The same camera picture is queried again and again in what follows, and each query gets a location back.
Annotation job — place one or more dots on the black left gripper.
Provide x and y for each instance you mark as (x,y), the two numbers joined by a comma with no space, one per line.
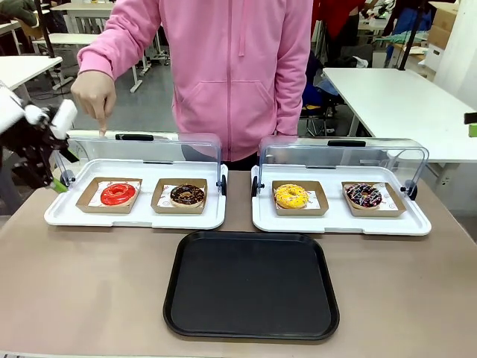
(31,149)

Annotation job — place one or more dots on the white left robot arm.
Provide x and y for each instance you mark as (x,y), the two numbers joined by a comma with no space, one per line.
(7,108)

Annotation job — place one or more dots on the person's right forearm pink sleeve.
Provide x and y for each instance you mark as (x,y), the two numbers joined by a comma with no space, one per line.
(108,48)

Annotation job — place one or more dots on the person's left forearm pink sleeve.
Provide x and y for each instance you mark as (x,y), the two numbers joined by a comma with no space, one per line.
(292,97)

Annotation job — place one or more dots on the brown cardboard donut tray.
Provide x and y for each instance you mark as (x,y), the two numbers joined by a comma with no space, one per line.
(160,209)
(397,210)
(85,205)
(320,210)

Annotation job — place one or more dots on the red glazed donut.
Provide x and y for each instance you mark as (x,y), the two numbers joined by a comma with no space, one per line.
(108,197)

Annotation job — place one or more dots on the chocolate sprinkled donut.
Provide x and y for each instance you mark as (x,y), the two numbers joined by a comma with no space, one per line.
(179,199)

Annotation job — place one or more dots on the dark purple drizzled donut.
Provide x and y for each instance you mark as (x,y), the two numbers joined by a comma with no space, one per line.
(356,201)

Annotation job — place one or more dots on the yellow sprinkled donut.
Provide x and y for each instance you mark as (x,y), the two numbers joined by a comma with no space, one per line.
(283,199)

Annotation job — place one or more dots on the black serving tray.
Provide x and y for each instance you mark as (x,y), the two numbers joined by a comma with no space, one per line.
(251,283)

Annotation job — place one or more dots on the person's right hand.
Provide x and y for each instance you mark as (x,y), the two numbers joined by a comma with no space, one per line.
(93,95)

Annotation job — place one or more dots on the white printed paper liner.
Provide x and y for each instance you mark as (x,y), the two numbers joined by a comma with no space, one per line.
(97,186)
(314,201)
(162,199)
(387,199)

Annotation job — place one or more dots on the large white table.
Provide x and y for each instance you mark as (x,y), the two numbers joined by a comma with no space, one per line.
(402,104)

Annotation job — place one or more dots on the white display case base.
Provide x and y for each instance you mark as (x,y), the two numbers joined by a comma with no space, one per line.
(141,222)
(335,225)

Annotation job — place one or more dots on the stacked cardboard boxes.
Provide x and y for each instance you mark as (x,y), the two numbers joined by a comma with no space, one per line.
(441,33)

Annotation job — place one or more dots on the clear display case lid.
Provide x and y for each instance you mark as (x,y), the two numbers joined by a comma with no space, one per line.
(167,149)
(298,153)

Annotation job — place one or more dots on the white table with clamp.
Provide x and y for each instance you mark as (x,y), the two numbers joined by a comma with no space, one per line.
(22,69)

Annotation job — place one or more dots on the white background desk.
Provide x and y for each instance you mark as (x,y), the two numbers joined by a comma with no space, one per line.
(82,9)

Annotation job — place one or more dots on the black office chair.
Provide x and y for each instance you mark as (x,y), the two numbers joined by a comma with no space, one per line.
(315,85)

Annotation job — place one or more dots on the background person in red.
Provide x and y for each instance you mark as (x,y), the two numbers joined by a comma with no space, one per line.
(339,15)

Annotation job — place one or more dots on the person's pink hoodie torso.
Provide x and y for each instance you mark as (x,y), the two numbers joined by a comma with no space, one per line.
(231,74)

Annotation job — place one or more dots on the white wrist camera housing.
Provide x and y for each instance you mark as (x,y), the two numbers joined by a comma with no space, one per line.
(64,117)

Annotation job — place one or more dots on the black camera stand pole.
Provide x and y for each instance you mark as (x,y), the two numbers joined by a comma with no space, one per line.
(410,33)
(44,26)

